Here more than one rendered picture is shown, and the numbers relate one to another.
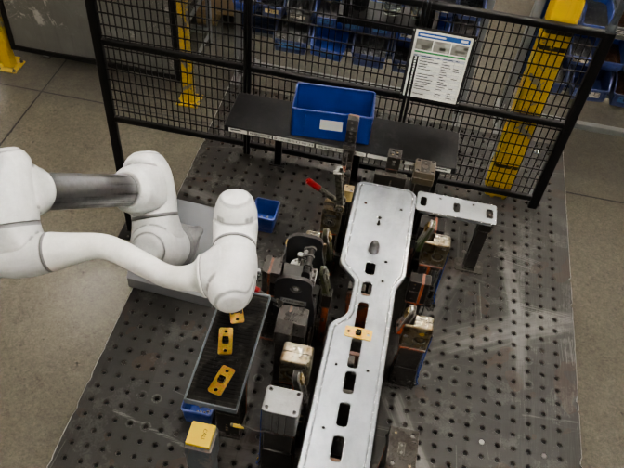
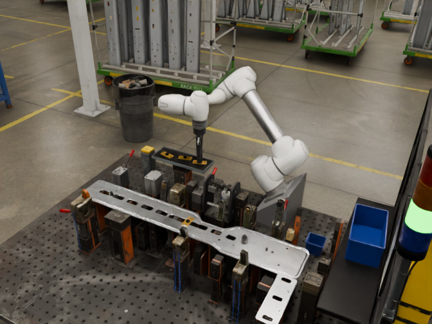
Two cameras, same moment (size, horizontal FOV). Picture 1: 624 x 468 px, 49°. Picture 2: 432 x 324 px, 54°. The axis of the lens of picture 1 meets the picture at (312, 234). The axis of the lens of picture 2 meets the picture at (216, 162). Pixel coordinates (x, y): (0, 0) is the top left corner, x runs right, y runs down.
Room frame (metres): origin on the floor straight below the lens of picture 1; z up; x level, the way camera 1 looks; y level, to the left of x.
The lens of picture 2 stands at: (1.94, -1.81, 2.51)
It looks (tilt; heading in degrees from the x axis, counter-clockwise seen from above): 32 degrees down; 110
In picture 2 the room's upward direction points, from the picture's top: 1 degrees clockwise
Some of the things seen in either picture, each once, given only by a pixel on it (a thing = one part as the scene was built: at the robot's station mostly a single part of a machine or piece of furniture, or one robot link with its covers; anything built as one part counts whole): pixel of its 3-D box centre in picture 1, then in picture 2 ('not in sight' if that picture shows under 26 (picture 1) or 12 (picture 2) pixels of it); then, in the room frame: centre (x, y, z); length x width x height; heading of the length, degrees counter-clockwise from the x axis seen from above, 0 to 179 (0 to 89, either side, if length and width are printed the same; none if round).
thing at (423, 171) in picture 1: (416, 200); (308, 305); (1.91, -0.39, 0.88); 0.08 x 0.08 x 0.36; 84
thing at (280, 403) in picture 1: (279, 435); (155, 202); (0.88, 0.03, 0.90); 0.13 x 0.10 x 0.41; 84
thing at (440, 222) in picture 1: (424, 248); (264, 303); (1.70, -0.42, 0.84); 0.11 x 0.10 x 0.28; 84
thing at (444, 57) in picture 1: (436, 66); (391, 256); (2.19, -0.39, 1.30); 0.23 x 0.02 x 0.31; 84
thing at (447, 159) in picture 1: (343, 132); (361, 251); (2.10, -0.08, 1.02); 0.90 x 0.22 x 0.03; 84
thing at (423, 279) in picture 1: (413, 304); (216, 280); (1.44, -0.37, 0.84); 0.11 x 0.08 x 0.29; 84
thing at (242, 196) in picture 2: not in sight; (240, 224); (1.43, 0.01, 0.91); 0.07 x 0.05 x 0.42; 84
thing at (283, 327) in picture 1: (280, 362); (192, 209); (1.12, 0.05, 0.90); 0.05 x 0.05 x 0.40; 84
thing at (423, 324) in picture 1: (409, 351); (181, 262); (1.23, -0.35, 0.87); 0.12 x 0.09 x 0.35; 84
